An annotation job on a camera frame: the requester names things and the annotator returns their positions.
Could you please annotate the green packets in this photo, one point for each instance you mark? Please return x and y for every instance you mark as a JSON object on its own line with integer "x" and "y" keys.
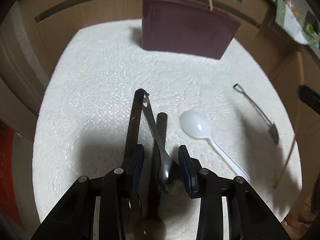
{"x": 310, "y": 28}

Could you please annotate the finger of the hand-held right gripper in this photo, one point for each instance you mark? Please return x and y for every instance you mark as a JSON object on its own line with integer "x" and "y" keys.
{"x": 311, "y": 96}

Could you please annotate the white plastic spoon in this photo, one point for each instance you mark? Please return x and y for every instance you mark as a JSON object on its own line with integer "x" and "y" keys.
{"x": 196, "y": 125}

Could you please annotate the metal shovel-shaped spoon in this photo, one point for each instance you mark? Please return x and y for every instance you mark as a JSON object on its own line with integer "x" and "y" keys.
{"x": 273, "y": 131}

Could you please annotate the red floor mat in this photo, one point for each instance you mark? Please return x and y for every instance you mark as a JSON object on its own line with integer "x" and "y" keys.
{"x": 7, "y": 180}

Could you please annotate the green checked white towel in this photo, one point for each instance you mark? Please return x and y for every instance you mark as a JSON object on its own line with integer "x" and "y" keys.
{"x": 292, "y": 22}

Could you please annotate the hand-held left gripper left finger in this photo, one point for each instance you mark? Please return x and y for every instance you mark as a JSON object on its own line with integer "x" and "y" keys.
{"x": 136, "y": 170}

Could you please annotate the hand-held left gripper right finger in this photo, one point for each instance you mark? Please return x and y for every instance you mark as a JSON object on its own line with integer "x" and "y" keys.
{"x": 185, "y": 170}

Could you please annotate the purple utensil holder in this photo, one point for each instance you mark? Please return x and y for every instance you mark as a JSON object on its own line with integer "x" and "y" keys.
{"x": 185, "y": 30}

